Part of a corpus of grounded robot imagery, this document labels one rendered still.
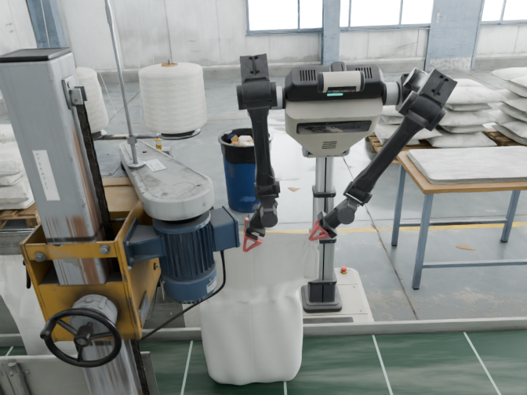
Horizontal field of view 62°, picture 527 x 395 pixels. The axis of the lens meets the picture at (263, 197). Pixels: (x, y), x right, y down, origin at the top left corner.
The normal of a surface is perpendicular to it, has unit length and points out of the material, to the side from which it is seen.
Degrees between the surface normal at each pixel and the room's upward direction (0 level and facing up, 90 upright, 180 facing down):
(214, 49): 90
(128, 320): 90
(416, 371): 0
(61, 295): 90
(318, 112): 40
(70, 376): 90
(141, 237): 0
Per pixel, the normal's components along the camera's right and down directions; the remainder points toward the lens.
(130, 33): 0.00, 0.45
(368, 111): -0.03, -0.39
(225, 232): 0.41, 0.40
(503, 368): -0.04, -0.89
